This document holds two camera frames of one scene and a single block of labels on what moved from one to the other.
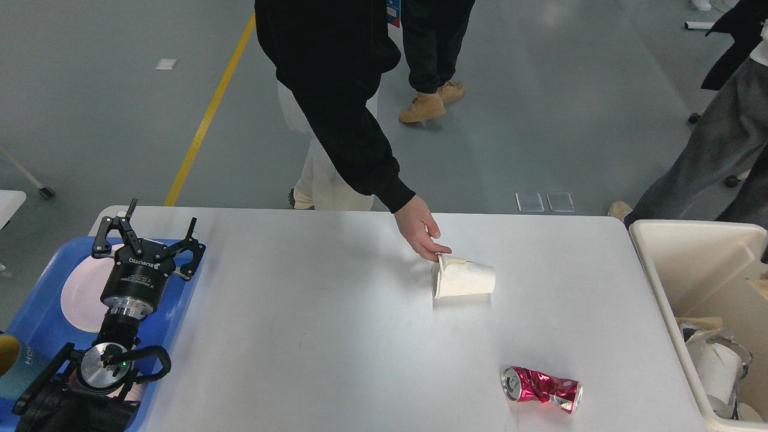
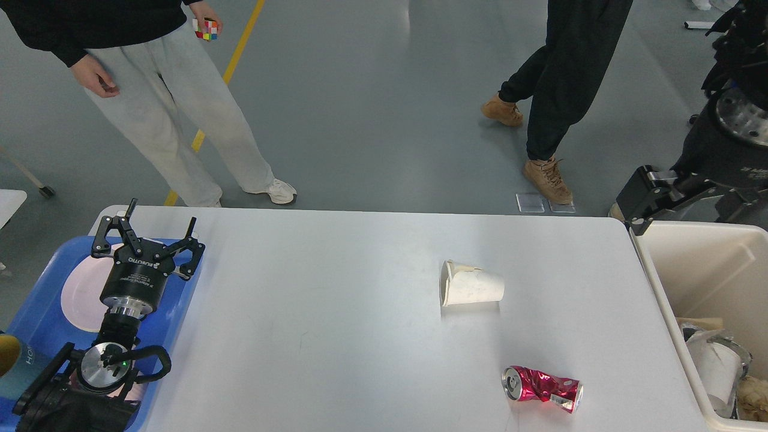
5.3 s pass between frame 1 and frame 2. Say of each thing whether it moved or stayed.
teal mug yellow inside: stayed
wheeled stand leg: stayed
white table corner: stayed
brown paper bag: stayed
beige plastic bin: stayed
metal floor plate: stayed
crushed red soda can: stayed
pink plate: stayed
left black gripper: stayed
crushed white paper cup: moved
